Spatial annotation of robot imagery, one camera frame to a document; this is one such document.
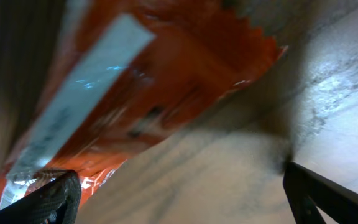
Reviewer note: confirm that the orange chocolate bar wrapper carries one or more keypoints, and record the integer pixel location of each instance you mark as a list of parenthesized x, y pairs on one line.
[(126, 78)]

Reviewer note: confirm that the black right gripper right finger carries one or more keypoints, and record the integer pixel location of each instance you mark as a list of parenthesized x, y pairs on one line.
[(308, 193)]

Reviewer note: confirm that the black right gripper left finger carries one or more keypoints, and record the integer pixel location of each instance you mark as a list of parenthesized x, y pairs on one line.
[(55, 202)]

